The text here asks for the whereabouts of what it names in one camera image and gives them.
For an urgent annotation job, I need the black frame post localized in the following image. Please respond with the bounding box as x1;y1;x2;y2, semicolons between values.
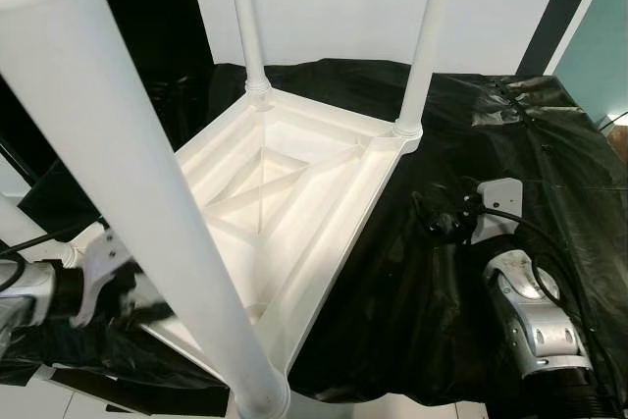
515;0;609;77

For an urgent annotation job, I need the black plastic table cover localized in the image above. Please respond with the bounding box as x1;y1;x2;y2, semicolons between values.
0;58;628;405

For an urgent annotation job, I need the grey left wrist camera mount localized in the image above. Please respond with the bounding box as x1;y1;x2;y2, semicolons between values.
74;233;138;327

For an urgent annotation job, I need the brown wooden cabinet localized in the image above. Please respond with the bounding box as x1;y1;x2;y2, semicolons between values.
606;125;628;160

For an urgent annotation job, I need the black door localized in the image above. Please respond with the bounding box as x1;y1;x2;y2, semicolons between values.
0;0;217;184

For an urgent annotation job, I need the green glass panel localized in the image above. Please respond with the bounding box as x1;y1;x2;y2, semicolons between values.
549;0;628;131

